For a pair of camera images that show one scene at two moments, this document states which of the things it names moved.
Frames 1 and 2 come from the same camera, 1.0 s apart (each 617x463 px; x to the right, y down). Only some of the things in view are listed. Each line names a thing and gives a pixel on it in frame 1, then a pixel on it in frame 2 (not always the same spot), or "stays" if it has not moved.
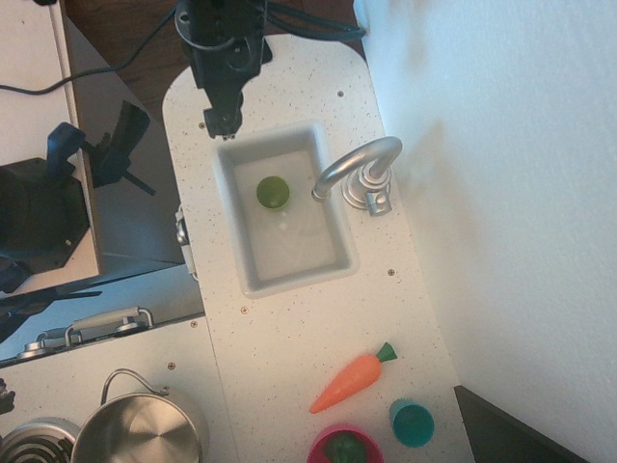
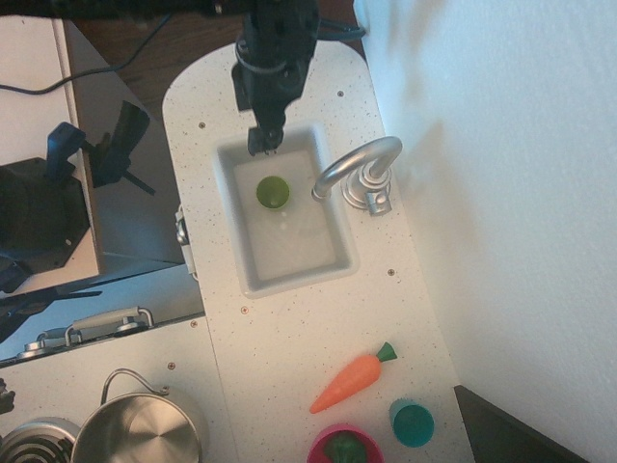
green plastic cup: (273, 192) stays
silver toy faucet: (366, 184) stays
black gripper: (228, 47) to (274, 52)
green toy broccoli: (345, 447) stays
